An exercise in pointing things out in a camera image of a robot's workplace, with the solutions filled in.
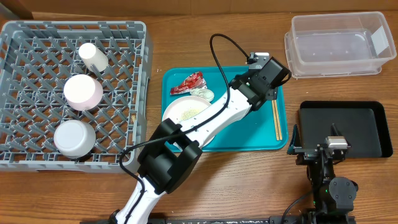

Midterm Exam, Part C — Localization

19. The white cup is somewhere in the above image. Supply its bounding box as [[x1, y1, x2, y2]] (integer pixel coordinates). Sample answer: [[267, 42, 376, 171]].
[[78, 43, 109, 72]]

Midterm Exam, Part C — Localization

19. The small white bowl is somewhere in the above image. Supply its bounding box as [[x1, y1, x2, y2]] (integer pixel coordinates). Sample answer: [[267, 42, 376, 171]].
[[63, 74, 103, 111]]

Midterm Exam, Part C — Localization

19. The grey metal bowl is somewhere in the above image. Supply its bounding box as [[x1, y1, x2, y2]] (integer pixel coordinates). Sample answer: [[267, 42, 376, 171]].
[[54, 119, 96, 159]]

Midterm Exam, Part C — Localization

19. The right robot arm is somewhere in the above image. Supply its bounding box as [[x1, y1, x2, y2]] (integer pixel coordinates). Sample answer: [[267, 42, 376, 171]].
[[280, 125, 358, 223]]

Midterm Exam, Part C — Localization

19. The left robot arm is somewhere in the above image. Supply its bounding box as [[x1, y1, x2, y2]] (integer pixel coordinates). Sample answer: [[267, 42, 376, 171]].
[[108, 57, 292, 223]]

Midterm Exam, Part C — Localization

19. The black plastic tray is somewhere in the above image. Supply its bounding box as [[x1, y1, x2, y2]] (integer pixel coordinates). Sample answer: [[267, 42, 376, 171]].
[[298, 101, 393, 158]]

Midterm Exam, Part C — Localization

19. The teal serving tray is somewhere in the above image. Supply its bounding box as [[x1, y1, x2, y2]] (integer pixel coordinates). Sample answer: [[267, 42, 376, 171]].
[[162, 67, 289, 152]]

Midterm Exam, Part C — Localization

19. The crumpled white tissue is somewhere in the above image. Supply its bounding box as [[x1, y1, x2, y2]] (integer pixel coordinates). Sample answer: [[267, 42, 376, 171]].
[[190, 88, 215, 102]]

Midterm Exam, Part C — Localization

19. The red snack wrapper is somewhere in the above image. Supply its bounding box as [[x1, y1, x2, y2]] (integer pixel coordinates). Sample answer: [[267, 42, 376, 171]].
[[170, 72, 207, 95]]

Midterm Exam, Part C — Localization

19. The clear plastic container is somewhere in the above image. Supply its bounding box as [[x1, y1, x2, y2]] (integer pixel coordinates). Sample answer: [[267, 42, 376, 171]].
[[284, 11, 397, 78]]

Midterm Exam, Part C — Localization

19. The large white dinner plate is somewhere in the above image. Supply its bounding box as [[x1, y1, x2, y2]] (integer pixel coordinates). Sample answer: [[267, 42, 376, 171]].
[[162, 96, 217, 131]]

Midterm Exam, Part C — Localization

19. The grey plastic dish rack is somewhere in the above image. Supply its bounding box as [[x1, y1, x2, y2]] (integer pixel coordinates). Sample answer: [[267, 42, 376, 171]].
[[1, 21, 153, 173]]

